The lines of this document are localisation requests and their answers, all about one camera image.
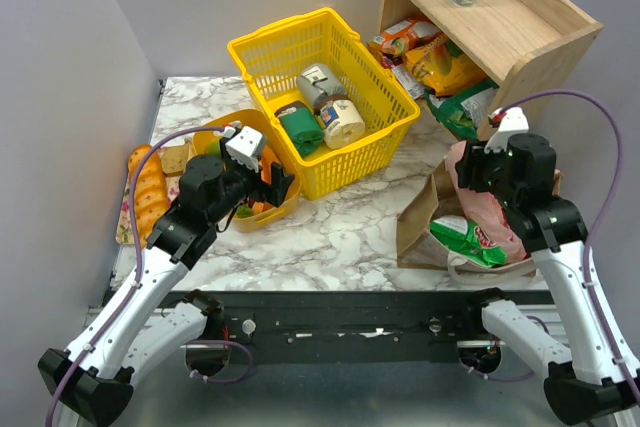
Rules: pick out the green Chuba chips bag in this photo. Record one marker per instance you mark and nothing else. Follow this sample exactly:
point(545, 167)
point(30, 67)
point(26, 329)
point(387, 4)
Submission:
point(463, 236)

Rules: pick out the wooden shelf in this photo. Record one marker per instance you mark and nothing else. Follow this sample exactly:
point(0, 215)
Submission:
point(525, 46)

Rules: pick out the brown burlap tote bag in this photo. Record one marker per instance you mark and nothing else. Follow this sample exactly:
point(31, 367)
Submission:
point(417, 247)

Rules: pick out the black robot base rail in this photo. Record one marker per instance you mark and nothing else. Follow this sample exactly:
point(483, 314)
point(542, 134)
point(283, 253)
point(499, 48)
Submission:
point(358, 327)

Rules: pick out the long toy baguette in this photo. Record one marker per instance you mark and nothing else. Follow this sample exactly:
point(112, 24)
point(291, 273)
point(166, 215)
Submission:
point(151, 199)

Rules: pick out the silver snack packet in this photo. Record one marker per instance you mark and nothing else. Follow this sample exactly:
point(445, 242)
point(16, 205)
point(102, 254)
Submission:
point(413, 87)

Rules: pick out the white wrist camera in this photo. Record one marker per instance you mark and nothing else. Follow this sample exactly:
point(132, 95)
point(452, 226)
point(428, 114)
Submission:
point(507, 122)
point(241, 146)

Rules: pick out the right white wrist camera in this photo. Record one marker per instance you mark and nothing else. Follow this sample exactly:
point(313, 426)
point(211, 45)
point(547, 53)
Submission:
point(507, 122)

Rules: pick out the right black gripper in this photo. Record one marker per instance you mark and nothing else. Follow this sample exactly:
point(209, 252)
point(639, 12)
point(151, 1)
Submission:
point(470, 175)

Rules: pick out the green toilet paper roll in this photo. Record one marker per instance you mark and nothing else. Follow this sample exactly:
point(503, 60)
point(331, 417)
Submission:
point(301, 127)

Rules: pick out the pink plastic grocery bag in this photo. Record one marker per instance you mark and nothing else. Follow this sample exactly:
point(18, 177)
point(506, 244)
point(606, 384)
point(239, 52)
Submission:
point(484, 210)

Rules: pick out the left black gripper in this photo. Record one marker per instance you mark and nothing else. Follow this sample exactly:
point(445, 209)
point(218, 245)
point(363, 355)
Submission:
point(267, 185)

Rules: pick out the yellow snack bag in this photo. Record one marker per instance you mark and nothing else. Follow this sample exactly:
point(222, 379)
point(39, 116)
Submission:
point(443, 67)

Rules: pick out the green snack bag lower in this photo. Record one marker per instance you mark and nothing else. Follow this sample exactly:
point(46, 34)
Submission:
point(462, 113)

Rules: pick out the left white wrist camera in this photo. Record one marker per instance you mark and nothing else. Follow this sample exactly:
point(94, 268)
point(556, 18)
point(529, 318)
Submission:
point(241, 146)

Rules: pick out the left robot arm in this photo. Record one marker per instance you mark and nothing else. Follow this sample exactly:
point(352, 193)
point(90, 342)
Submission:
point(95, 374)

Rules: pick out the small yellow plastic bin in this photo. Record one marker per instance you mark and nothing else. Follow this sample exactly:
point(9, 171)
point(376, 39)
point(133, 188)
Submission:
point(258, 121)

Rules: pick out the large yellow shopping basket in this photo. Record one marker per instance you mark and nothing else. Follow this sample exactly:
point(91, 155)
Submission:
point(269, 60)

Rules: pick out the toy bread slice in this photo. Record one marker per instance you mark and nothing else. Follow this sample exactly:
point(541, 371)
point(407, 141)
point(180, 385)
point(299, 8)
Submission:
point(174, 159)

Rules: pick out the toy mango green yellow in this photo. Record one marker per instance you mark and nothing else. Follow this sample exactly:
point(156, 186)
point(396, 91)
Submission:
point(213, 148)

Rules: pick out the orange snack packet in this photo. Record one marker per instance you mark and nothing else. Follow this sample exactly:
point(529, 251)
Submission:
point(404, 36)

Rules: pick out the braided toy bread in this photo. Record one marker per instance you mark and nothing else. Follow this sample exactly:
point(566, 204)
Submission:
point(267, 158)

